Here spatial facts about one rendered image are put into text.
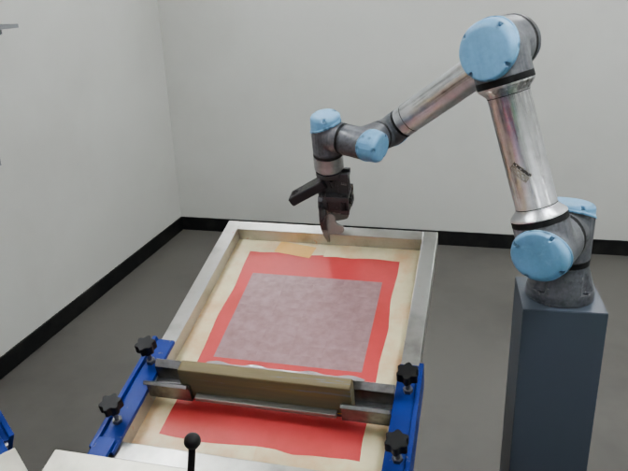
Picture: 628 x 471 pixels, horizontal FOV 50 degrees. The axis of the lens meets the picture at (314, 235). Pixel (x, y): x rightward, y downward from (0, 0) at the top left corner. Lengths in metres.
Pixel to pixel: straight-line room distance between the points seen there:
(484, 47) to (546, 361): 0.72
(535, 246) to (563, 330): 0.27
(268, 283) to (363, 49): 3.33
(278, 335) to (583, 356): 0.69
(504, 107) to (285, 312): 0.69
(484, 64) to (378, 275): 0.61
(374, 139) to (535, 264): 0.45
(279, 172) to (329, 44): 1.04
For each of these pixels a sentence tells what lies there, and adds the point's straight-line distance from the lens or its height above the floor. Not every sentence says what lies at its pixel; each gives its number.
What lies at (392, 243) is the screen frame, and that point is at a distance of 1.77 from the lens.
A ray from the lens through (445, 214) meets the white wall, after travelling 5.05.
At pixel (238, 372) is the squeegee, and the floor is 1.18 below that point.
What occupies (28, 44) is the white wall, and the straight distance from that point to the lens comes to 4.02.
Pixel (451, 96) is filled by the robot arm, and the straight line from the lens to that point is 1.58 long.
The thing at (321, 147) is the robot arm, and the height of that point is 1.52.
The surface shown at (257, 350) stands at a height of 1.12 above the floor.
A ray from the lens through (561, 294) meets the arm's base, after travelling 1.58.
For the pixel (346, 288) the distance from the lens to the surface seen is 1.66.
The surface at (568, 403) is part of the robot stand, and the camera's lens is 1.70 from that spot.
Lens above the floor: 1.90
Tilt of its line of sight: 21 degrees down
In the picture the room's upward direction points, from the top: 2 degrees counter-clockwise
